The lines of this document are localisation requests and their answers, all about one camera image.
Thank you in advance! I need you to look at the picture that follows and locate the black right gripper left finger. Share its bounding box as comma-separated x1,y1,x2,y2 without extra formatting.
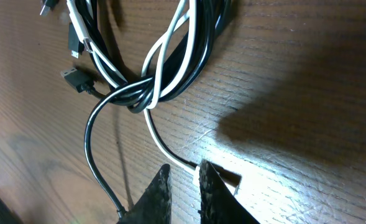
117,164,172,224

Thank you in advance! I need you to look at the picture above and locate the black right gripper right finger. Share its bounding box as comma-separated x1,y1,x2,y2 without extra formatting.
199,160,260,224

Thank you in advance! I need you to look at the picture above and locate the black usb cable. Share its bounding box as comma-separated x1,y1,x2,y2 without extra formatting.
39,0,233,218

